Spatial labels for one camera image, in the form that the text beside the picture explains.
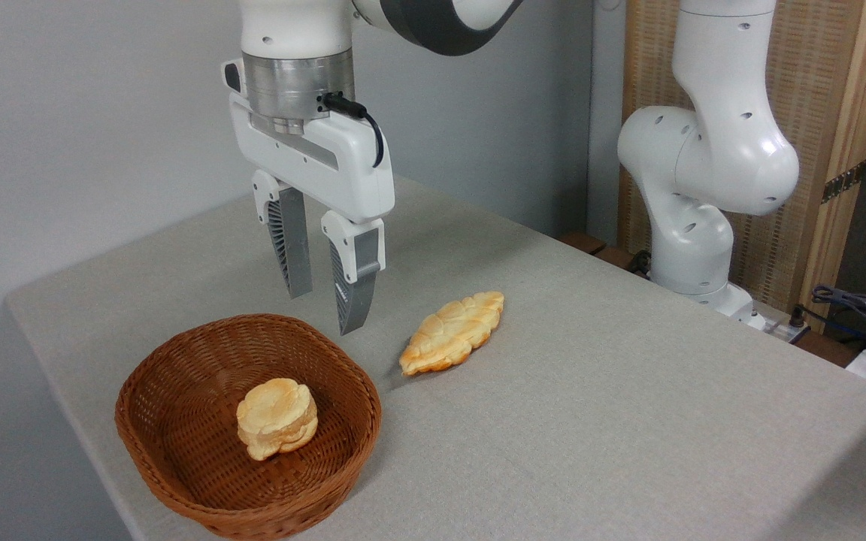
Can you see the long leaf-shaped bread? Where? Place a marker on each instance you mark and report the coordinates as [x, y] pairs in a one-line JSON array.
[[452, 333]]

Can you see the round bread bun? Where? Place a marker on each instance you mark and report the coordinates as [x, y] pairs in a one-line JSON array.
[[277, 417]]

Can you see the metal screen hinge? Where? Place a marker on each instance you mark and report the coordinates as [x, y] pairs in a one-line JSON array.
[[843, 182]]

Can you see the brown wicker basket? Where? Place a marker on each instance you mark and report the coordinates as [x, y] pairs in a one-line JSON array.
[[177, 443]]

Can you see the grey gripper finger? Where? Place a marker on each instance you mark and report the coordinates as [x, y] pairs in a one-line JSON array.
[[358, 285], [294, 240]]

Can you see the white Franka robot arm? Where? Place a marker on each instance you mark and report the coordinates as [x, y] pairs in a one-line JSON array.
[[711, 158]]

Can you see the wooden rattan folding screen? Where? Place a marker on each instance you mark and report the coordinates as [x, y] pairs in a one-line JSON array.
[[816, 75]]

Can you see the brown wooden floor block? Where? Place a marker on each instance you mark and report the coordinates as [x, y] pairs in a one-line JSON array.
[[582, 242]]

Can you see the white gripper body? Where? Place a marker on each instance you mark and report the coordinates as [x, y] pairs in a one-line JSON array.
[[343, 169]]

